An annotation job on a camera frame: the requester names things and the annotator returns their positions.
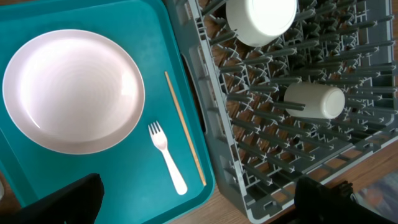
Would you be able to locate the cream white cup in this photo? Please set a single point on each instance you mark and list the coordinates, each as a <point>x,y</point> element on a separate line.
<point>321,101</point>

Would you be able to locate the grey dishwasher rack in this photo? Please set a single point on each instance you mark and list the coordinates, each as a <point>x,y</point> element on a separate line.
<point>258,150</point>

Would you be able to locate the wooden chopstick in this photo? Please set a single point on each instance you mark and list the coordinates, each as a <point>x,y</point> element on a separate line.
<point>185,128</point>

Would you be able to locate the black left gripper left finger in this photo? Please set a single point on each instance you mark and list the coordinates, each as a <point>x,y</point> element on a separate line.
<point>78,202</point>

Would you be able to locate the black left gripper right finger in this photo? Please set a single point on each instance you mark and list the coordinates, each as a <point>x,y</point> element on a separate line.
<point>316,203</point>

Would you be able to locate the pink plate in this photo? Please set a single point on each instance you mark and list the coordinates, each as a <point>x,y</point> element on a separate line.
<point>73,91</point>

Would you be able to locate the white plastic fork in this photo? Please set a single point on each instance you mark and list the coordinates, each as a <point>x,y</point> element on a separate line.
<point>160,141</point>

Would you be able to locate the white bowl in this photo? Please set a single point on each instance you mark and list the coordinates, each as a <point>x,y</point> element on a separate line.
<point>258,22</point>

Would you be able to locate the teal plastic tray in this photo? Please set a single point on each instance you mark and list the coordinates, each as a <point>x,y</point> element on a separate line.
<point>137,184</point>

